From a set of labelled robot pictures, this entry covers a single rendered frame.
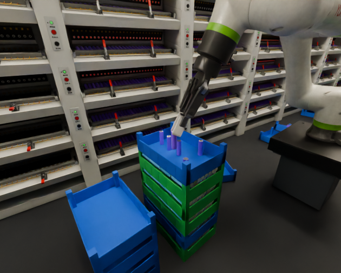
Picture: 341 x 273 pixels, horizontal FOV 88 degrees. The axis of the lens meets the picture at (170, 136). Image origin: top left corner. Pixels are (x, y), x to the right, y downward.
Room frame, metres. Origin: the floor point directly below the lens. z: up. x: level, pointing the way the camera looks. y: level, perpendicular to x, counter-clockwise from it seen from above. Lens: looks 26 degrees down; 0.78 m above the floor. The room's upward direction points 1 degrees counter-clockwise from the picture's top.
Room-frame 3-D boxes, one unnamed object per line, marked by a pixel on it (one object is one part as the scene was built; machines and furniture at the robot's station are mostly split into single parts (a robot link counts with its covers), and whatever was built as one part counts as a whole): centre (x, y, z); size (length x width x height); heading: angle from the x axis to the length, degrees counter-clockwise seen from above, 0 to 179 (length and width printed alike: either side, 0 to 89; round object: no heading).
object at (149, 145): (0.60, -0.03, 0.44); 0.30 x 0.20 x 0.08; 38
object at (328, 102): (0.84, -0.80, 0.51); 0.16 x 0.13 x 0.19; 35
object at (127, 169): (1.51, -0.35, 0.03); 2.19 x 0.16 x 0.05; 122
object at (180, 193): (0.60, -0.03, 0.36); 0.30 x 0.20 x 0.08; 38
